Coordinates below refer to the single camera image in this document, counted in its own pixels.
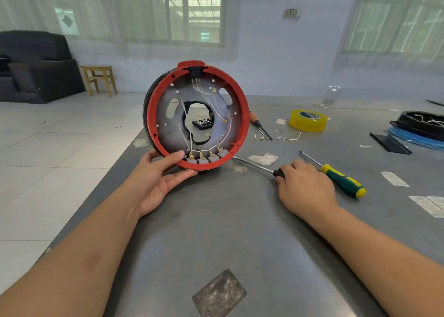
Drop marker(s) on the person's left hand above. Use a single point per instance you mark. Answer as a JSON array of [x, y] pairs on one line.
[[152, 185]]

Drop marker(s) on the person's right hand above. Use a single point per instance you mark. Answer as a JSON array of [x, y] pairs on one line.
[[305, 188]]

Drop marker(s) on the red round appliance base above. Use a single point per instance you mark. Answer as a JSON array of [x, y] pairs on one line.
[[156, 115]]

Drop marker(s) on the person's left forearm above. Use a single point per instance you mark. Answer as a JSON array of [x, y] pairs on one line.
[[62, 265]]

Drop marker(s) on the person's right forearm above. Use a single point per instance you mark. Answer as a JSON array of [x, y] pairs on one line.
[[381, 258]]

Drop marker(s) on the black round appliance part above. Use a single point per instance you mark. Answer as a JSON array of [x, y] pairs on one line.
[[416, 122]]

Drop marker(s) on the crumpled white tape piece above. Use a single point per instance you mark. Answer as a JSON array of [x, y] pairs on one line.
[[263, 159]]

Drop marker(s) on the yellow tape roll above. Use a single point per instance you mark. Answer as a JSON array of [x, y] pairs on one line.
[[300, 124]]

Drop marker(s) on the black remote control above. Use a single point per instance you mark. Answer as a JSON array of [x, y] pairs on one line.
[[202, 124]]

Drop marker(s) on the narrow white tape strip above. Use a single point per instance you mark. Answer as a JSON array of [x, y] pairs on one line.
[[395, 179]]

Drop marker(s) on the black flat plate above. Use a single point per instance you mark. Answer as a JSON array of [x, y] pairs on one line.
[[390, 144]]

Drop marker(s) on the wide white tape strips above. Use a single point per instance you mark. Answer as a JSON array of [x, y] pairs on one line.
[[429, 206]]

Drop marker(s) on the small wooden stool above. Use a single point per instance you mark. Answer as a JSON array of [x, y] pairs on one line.
[[98, 70]]

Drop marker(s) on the sheer white curtain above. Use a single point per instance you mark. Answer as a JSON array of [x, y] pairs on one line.
[[28, 8], [388, 62]]

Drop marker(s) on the thin black rod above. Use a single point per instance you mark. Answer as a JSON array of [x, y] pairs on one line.
[[437, 103]]

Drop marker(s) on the black armchair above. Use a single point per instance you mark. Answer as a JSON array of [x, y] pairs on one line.
[[35, 67]]

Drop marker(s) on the large barred window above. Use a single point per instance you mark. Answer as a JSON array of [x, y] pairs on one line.
[[392, 15], [146, 11]]

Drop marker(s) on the white wall box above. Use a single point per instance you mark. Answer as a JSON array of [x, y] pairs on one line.
[[291, 13]]

